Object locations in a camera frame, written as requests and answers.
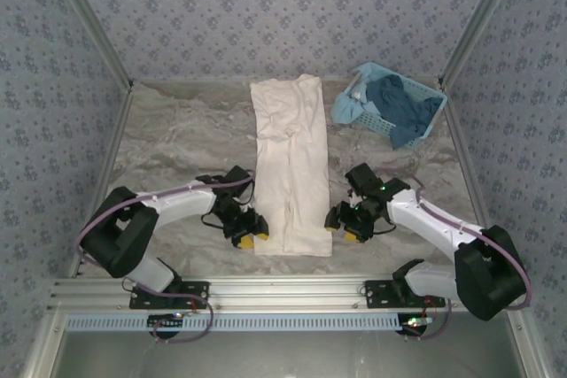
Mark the white t-shirt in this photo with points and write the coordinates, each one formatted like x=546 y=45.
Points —
x=292 y=165

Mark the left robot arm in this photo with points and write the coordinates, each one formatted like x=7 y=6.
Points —
x=177 y=205

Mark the light blue plastic basket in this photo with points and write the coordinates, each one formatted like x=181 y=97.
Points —
x=374 y=123

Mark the small black controller board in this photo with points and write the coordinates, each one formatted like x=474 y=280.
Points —
x=414 y=324
x=166 y=322

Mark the dark blue t-shirt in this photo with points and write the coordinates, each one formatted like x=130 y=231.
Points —
x=398 y=103

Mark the aluminium mounting rail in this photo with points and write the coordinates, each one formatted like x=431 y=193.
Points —
x=283 y=291

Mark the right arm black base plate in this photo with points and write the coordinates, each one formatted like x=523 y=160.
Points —
x=378 y=294

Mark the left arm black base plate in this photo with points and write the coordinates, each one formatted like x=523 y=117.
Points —
x=195 y=294

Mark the aluminium table side rail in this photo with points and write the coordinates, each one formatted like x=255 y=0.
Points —
x=116 y=143
x=465 y=165

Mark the aluminium frame post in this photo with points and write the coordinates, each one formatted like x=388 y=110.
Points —
x=483 y=19
x=88 y=19

